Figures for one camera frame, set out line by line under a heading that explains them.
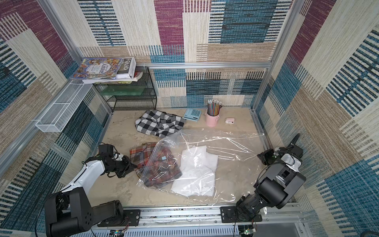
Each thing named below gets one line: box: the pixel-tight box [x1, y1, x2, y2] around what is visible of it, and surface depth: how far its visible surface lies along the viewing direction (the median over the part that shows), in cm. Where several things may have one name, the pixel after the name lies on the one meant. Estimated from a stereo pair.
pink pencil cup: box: [204, 108, 221, 127], surface depth 109 cm
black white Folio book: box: [106, 56, 137, 82], surface depth 83 cm
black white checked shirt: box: [134, 109, 187, 138], surface depth 110 cm
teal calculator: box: [182, 108, 202, 122], surface depth 117 cm
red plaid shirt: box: [129, 142, 183, 187], surface depth 87 cm
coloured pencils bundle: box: [207, 98, 224, 117], surface depth 104 cm
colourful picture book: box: [70, 57, 124, 80], surface depth 83 cm
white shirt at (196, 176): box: [170, 145, 219, 197], surface depth 86 cm
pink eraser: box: [225, 118, 235, 124], surface depth 114 cm
